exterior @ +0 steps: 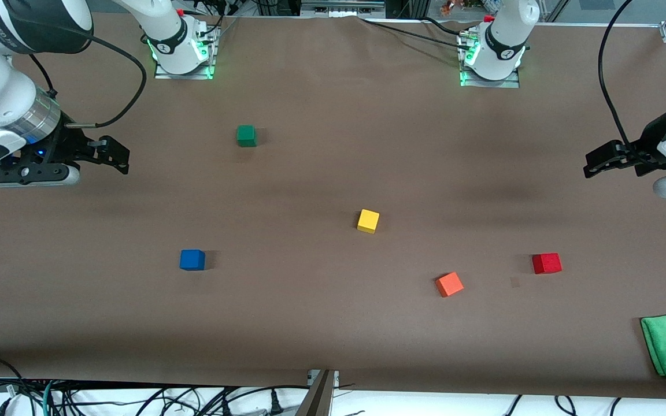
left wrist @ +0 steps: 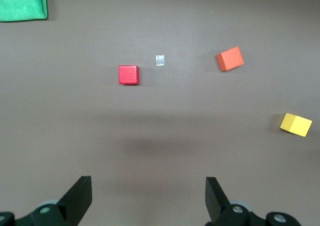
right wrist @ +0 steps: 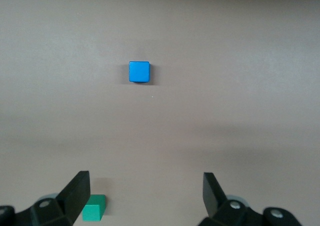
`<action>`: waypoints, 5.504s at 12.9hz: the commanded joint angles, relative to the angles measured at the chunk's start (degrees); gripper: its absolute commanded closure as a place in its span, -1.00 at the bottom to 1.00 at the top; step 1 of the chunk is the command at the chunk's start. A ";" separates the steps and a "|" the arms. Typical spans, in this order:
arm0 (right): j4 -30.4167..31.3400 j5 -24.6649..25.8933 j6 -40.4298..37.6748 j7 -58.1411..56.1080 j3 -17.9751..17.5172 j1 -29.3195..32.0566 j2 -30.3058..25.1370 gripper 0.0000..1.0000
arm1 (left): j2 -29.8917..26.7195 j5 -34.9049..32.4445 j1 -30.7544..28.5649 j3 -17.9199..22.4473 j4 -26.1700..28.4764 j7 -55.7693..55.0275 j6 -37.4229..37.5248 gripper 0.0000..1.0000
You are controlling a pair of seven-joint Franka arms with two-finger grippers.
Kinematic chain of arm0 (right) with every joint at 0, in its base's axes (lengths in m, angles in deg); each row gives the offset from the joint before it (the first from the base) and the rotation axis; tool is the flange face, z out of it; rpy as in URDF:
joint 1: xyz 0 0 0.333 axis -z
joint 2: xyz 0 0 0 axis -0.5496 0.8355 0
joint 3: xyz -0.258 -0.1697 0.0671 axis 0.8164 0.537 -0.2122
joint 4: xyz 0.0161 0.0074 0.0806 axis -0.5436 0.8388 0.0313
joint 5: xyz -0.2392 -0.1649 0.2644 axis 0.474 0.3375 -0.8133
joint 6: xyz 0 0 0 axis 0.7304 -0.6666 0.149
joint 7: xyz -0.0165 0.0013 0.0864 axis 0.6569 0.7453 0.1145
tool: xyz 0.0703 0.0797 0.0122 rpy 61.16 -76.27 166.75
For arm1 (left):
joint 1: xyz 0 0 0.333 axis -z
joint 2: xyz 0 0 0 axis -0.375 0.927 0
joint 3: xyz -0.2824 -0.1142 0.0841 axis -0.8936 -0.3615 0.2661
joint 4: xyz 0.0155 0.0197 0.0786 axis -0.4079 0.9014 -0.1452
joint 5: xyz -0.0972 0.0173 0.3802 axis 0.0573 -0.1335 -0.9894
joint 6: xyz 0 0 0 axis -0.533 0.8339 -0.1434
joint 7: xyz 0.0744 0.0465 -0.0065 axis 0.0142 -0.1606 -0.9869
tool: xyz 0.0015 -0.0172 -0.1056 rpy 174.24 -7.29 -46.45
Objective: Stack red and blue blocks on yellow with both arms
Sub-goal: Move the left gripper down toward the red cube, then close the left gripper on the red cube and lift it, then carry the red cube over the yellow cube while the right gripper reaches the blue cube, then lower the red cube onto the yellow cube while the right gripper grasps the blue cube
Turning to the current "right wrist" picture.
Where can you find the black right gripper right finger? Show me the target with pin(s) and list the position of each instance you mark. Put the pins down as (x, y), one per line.
(215, 198)

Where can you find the green wooden block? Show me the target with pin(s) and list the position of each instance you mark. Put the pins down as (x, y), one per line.
(96, 208)

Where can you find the blue wooden block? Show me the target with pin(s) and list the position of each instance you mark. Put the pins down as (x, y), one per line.
(139, 72)

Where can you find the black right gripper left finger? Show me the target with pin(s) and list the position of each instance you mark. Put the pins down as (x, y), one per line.
(72, 198)

